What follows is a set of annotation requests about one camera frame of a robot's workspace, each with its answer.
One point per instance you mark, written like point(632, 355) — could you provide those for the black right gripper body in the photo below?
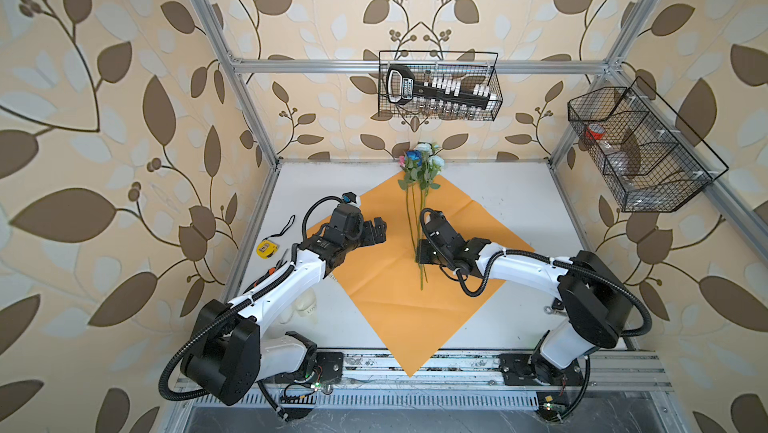
point(428, 255)

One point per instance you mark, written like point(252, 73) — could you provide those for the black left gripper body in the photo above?
point(354, 240)

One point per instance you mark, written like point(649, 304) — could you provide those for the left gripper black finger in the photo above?
point(377, 224)
point(373, 237)

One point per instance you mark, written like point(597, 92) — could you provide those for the dark pink fake rose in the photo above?
point(403, 164)

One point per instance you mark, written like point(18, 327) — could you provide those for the dark blue fake rose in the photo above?
point(417, 158)

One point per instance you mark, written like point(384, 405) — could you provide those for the orange wrapping paper sheet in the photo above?
point(414, 318)

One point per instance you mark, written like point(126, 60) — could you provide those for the pale blue fake flower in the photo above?
point(433, 167)

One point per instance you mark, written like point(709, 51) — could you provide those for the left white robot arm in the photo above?
point(227, 352)

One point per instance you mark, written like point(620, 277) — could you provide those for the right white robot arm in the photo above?
point(599, 309)

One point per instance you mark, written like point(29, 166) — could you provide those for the yellow tape measure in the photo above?
point(268, 246)

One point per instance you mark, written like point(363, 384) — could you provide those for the white ribbon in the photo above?
point(305, 307)

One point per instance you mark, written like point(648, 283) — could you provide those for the silver small wrench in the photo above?
point(549, 310)

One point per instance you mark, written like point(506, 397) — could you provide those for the black socket wrench set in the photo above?
point(440, 87)

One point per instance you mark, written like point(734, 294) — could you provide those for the clear bottle red cap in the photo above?
point(609, 157)

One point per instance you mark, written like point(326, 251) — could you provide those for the red handled pliers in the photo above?
point(265, 276)

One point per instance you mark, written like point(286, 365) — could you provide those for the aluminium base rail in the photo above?
point(455, 379)

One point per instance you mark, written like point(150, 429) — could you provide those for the back black wire basket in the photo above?
point(483, 59)

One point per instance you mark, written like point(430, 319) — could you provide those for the black wire basket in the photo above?
point(673, 161)
point(483, 59)

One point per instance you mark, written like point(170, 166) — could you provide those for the right black wire basket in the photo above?
point(673, 161)

